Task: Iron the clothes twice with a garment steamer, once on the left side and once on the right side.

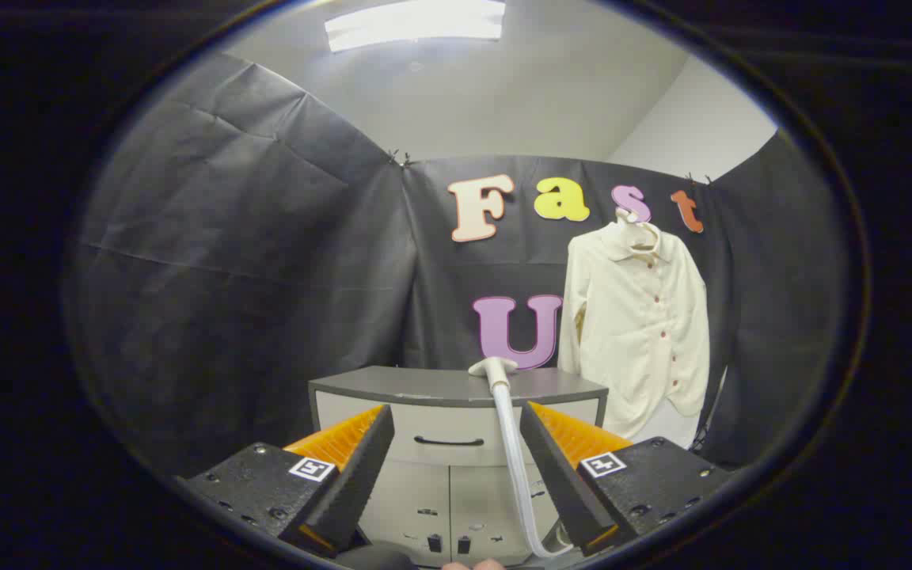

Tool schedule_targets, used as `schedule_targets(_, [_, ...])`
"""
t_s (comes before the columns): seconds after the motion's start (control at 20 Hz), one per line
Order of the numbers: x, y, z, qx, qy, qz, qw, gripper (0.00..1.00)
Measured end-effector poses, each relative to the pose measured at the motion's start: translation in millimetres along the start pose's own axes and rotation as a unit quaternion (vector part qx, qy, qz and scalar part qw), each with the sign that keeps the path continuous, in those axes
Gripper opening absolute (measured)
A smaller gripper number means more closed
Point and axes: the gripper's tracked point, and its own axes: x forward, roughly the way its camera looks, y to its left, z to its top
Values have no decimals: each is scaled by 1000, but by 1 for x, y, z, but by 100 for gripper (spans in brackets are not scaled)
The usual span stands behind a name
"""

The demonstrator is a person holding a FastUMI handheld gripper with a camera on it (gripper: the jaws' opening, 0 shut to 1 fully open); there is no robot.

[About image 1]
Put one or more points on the black binder clips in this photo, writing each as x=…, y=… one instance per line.
x=400, y=158
x=697, y=178

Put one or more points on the white clothes hanger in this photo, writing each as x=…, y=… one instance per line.
x=630, y=218

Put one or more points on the grey top white cabinet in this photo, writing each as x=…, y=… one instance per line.
x=424, y=431

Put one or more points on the cream button shirt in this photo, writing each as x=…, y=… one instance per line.
x=638, y=332

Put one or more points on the black backdrop cloth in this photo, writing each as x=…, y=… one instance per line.
x=226, y=277

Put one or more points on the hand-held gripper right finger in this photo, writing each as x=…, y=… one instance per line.
x=563, y=483

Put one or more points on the ceiling light panel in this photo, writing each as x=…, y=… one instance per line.
x=416, y=24

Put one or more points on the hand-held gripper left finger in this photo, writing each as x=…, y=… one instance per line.
x=349, y=483

